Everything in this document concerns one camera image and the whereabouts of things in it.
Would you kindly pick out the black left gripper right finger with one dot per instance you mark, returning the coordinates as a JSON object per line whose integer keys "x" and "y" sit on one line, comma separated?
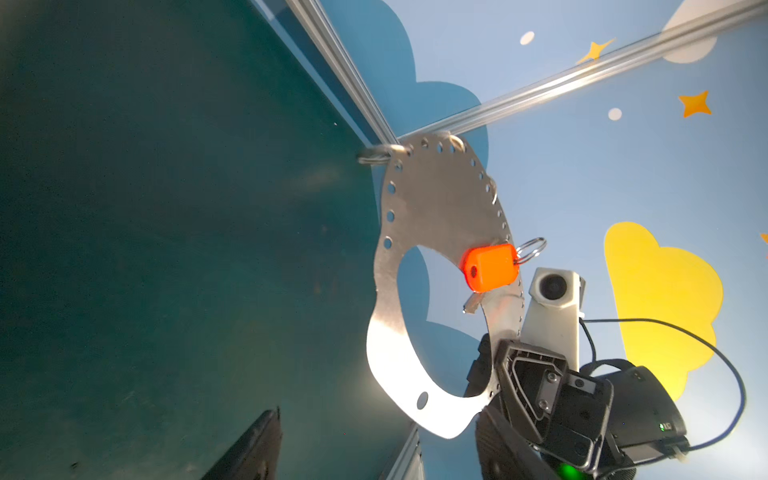
{"x": 503, "y": 453}

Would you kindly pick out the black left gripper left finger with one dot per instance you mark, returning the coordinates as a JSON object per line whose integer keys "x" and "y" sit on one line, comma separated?
{"x": 255, "y": 454}

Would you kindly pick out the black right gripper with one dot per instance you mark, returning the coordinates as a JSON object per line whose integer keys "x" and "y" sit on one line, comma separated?
{"x": 562, "y": 414}

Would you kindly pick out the red key tag with keyring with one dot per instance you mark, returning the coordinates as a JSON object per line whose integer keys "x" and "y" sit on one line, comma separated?
{"x": 489, "y": 267}

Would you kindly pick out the grey perforated metal ring plate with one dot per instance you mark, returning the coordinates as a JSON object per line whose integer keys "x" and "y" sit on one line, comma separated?
{"x": 433, "y": 201}

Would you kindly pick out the small silver keyring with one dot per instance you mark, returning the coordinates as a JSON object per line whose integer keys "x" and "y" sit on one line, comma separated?
{"x": 380, "y": 154}
{"x": 457, "y": 144}
{"x": 491, "y": 188}

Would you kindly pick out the silver metal key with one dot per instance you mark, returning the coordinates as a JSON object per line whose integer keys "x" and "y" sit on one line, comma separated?
{"x": 473, "y": 303}

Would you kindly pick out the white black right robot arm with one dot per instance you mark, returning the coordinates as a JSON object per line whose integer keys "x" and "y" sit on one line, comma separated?
{"x": 644, "y": 423}

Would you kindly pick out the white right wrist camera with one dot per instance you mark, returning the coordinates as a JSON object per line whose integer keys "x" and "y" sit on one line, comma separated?
{"x": 552, "y": 318}

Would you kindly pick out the aluminium frame right post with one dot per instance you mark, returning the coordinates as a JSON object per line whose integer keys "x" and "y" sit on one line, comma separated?
{"x": 616, "y": 62}

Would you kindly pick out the aluminium frame back rail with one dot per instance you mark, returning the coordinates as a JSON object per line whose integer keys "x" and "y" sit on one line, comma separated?
{"x": 306, "y": 29}

